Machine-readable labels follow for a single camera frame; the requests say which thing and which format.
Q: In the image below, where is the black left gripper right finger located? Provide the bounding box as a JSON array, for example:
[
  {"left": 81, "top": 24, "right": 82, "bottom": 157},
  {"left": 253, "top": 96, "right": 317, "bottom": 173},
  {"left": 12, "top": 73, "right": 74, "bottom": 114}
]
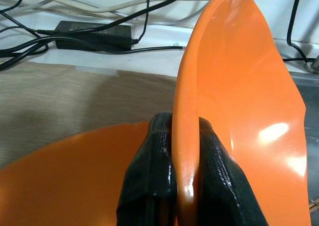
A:
[{"left": 197, "top": 116, "right": 269, "bottom": 226}]

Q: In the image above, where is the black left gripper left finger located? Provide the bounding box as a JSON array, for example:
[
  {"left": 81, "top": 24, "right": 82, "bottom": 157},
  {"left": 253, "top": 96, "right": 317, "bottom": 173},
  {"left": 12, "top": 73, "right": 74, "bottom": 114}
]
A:
[{"left": 116, "top": 111, "right": 178, "bottom": 226}]

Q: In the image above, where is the orange plastic plate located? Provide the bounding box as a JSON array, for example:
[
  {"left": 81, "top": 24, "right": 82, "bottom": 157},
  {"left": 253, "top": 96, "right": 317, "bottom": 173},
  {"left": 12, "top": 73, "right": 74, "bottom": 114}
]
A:
[{"left": 0, "top": 122, "right": 153, "bottom": 226}]

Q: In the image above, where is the orange plastic bowl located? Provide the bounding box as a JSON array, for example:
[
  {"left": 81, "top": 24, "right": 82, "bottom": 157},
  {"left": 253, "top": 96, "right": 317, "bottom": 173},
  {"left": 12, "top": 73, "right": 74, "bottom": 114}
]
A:
[{"left": 172, "top": 0, "right": 313, "bottom": 226}]

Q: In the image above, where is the stainless steel sink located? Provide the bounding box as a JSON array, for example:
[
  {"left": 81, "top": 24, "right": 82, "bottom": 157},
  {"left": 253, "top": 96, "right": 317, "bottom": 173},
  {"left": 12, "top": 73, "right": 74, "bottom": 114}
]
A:
[{"left": 288, "top": 70, "right": 319, "bottom": 208}]

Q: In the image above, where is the beige woven placemat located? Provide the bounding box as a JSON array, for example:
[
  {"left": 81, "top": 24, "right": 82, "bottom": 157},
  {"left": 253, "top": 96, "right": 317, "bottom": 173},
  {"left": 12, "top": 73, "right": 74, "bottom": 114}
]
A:
[{"left": 0, "top": 61, "right": 179, "bottom": 171}]

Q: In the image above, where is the black power adapter brick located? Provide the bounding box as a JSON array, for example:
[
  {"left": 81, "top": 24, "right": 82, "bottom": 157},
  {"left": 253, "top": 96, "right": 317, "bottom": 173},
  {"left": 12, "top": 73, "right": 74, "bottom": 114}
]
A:
[{"left": 54, "top": 20, "right": 133, "bottom": 52}]

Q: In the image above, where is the steel sink faucet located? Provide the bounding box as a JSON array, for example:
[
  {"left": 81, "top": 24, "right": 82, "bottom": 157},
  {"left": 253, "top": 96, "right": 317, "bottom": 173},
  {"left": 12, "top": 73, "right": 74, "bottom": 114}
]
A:
[{"left": 303, "top": 58, "right": 319, "bottom": 74}]

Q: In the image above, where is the black cable with clear marker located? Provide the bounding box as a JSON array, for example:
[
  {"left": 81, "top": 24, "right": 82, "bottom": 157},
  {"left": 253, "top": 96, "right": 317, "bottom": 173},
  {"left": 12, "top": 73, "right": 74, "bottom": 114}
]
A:
[{"left": 94, "top": 43, "right": 187, "bottom": 55}]

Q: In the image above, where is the thin black cable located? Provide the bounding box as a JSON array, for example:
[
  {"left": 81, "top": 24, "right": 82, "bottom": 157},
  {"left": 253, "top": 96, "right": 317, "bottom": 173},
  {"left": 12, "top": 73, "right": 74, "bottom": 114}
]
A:
[{"left": 36, "top": 0, "right": 198, "bottom": 35}]

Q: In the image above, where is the thick black cable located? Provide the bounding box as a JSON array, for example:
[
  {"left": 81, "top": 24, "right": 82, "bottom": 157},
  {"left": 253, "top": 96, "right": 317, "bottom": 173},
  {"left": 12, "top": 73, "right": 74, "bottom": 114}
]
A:
[{"left": 283, "top": 0, "right": 317, "bottom": 64}]

